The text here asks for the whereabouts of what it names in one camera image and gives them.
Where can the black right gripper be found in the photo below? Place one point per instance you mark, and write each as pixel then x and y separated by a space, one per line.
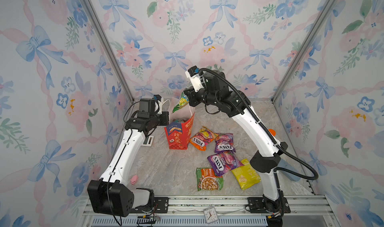
pixel 191 94

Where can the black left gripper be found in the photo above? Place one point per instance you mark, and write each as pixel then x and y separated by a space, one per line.
pixel 165 116

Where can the green snack packet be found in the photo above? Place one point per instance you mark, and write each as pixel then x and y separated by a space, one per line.
pixel 182 102

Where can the red paper gift bag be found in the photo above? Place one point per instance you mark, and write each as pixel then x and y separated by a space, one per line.
pixel 179 129

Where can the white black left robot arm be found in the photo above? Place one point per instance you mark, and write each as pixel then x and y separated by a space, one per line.
pixel 110 194

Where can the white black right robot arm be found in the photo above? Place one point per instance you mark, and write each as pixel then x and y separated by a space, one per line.
pixel 212 88

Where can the orange Fox's candy bag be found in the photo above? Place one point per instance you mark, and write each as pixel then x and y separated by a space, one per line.
pixel 203 138

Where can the purple fox's candy bag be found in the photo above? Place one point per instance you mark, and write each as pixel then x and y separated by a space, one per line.
pixel 224 142
pixel 224 162

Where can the purple Fox's candy bag lower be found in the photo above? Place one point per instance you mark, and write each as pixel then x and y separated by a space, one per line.
pixel 224 162

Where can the pink toy pig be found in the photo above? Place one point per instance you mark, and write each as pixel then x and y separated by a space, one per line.
pixel 134 179

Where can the green orange noodle packet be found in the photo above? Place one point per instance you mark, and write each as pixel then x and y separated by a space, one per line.
pixel 208 181

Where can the orange plastic bottle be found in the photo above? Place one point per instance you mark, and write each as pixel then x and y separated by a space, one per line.
pixel 273 132

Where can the yellow snack packet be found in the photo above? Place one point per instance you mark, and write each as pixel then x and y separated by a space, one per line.
pixel 245 175

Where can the small white clock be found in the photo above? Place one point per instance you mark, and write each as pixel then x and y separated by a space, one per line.
pixel 211 215

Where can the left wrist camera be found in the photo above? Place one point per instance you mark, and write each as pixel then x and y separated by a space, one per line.
pixel 158 104

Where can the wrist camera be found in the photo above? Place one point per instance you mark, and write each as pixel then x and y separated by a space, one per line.
pixel 195 78
pixel 158 104

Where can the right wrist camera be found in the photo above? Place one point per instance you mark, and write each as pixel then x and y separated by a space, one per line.
pixel 195 78

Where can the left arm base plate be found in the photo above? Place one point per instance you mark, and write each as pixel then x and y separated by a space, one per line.
pixel 159 205

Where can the blue object at wall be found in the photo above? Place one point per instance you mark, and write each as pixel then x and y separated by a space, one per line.
pixel 283 164

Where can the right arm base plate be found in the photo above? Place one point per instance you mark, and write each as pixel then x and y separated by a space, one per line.
pixel 262 205

